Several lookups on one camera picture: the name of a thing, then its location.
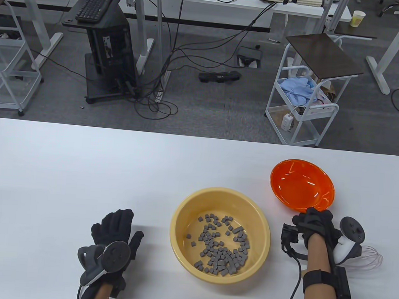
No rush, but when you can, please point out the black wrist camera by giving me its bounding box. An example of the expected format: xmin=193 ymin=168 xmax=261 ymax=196
xmin=279 ymin=223 xmax=313 ymax=262

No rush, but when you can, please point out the white desk with cables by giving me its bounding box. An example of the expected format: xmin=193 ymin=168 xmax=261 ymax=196
xmin=111 ymin=0 xmax=354 ymax=116

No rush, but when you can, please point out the white right wrist controller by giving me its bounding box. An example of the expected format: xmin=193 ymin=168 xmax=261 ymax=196
xmin=331 ymin=216 xmax=366 ymax=267

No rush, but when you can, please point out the person's left hand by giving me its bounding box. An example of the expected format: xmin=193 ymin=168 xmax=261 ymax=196
xmin=79 ymin=206 xmax=146 ymax=299

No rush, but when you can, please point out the white cart with brown top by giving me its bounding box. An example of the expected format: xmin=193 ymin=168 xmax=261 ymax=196
xmin=262 ymin=29 xmax=367 ymax=150

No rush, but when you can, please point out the black rolling computer stand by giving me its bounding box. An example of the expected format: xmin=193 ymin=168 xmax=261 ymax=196
xmin=56 ymin=0 xmax=146 ymax=108

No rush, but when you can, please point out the white empty rolling cart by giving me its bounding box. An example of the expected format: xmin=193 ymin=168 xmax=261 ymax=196
xmin=0 ymin=26 xmax=46 ymax=119

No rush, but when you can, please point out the white desk with long foot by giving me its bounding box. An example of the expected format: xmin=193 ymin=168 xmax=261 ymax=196
xmin=363 ymin=0 xmax=399 ymax=96

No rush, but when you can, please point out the brown side table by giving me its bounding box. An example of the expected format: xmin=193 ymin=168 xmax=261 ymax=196
xmin=324 ymin=20 xmax=378 ymax=49

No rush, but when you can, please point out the blue cloth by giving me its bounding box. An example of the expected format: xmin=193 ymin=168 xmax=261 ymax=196
xmin=278 ymin=76 xmax=318 ymax=107

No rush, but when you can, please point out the black keyboard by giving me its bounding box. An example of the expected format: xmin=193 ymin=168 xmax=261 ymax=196
xmin=75 ymin=0 xmax=118 ymax=26

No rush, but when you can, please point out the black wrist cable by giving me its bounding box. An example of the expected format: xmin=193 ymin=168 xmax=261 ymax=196
xmin=281 ymin=251 xmax=306 ymax=299

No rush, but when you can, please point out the grey left wrist controller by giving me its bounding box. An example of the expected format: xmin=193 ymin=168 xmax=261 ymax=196
xmin=75 ymin=238 xmax=132 ymax=290

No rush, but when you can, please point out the yellow plastic basin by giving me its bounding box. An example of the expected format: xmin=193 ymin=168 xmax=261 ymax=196
xmin=166 ymin=184 xmax=275 ymax=288

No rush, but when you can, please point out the orange translucent bowl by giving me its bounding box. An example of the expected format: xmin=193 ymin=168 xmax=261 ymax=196
xmin=268 ymin=157 xmax=338 ymax=214

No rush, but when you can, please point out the person's right hand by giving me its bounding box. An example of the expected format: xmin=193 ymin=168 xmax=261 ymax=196
xmin=290 ymin=206 xmax=344 ymax=252

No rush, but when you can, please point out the pile of grey cubes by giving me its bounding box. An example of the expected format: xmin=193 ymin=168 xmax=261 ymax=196
xmin=184 ymin=211 xmax=252 ymax=279

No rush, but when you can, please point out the black power strip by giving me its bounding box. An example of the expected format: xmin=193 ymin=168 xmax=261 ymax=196
xmin=198 ymin=68 xmax=242 ymax=86

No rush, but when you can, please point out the bundle of black floor cables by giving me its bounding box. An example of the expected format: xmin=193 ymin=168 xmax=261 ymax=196
xmin=112 ymin=0 xmax=286 ymax=129

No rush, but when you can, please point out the person's right forearm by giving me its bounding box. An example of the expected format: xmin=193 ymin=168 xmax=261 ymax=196
xmin=303 ymin=235 xmax=346 ymax=299

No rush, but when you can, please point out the person's left forearm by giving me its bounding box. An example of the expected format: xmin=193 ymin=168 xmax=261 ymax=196
xmin=90 ymin=281 xmax=114 ymax=299

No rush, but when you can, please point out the black forearm strap pack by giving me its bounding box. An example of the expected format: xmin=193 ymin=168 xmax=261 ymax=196
xmin=301 ymin=263 xmax=354 ymax=299

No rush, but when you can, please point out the white desk with T foot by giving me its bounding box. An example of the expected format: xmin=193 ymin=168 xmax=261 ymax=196
xmin=0 ymin=0 xmax=66 ymax=73

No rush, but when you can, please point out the wire whisk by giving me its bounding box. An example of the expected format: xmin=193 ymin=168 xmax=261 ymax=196
xmin=358 ymin=245 xmax=385 ymax=269

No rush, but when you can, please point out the paper cup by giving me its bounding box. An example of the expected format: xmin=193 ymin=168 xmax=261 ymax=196
xmin=351 ymin=10 xmax=366 ymax=29

